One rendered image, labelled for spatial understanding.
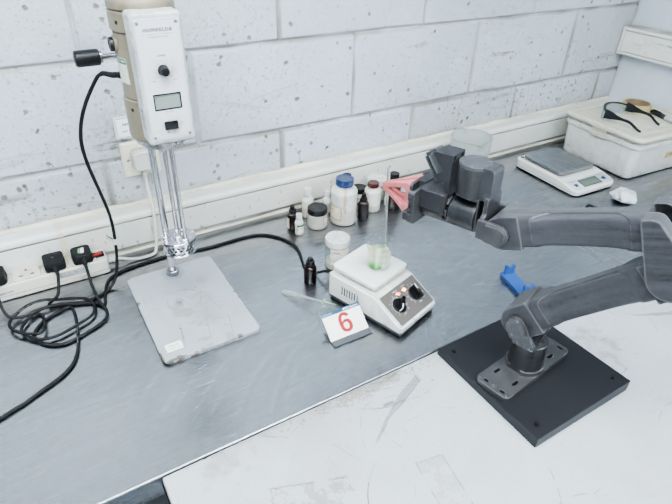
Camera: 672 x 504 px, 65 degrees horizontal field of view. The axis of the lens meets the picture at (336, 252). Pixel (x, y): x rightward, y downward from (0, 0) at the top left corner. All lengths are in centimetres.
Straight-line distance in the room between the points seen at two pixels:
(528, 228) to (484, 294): 40
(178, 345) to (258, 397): 21
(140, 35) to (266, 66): 56
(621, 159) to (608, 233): 113
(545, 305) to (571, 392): 19
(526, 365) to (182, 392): 62
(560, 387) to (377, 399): 33
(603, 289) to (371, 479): 46
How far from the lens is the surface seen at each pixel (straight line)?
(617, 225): 85
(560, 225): 88
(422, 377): 104
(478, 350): 109
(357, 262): 115
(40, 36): 124
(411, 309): 112
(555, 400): 104
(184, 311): 117
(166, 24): 88
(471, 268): 134
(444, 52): 171
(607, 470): 101
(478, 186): 91
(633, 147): 194
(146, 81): 89
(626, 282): 88
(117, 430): 100
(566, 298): 94
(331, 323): 109
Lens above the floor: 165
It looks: 34 degrees down
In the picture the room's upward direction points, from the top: 2 degrees clockwise
